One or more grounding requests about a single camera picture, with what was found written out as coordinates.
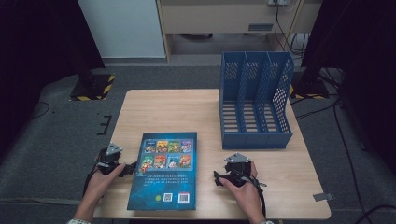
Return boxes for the thin black floor cable loop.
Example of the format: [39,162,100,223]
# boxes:
[30,101,51,119]

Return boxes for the tangle of cables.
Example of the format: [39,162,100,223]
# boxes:
[289,32,310,60]

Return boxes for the black curtain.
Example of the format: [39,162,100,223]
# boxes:
[0,0,106,157]
[301,0,396,175]

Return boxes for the blue plastic file rack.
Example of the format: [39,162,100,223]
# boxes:
[219,50,294,150]

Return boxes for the person's right hand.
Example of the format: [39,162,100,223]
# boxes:
[219,161,266,216]

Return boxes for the white cabinet panel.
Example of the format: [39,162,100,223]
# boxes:
[78,0,166,59]

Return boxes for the black floor tape marking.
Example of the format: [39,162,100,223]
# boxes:
[96,115,113,136]

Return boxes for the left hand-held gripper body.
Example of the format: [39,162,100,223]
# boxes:
[94,142,126,176]

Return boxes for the long black floor cable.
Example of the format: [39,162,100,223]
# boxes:
[332,98,366,224]

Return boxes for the grey tape strip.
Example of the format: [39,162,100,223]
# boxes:
[312,192,335,203]

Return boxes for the blue picture book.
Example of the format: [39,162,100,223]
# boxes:
[126,132,198,212]

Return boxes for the hand-held gripper black cable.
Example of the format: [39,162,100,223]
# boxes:
[82,155,102,198]
[248,172,268,218]

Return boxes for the black stand base yellow stripes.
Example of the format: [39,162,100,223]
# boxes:
[69,72,117,102]
[289,66,331,101]

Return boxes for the person's left hand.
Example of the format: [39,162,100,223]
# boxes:
[83,162,127,203]

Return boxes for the thick black floor cable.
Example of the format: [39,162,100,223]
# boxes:
[354,203,396,224]

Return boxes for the black hanging cable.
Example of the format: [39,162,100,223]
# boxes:
[274,0,293,52]

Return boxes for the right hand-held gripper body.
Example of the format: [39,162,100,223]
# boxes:
[223,152,253,188]

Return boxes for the beige wooden desk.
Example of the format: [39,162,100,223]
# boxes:
[156,0,323,63]

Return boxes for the left hand-held gripper black cable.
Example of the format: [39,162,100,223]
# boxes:
[82,155,102,198]

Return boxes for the right hand-held gripper black cable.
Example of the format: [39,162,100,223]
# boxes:
[248,172,268,218]

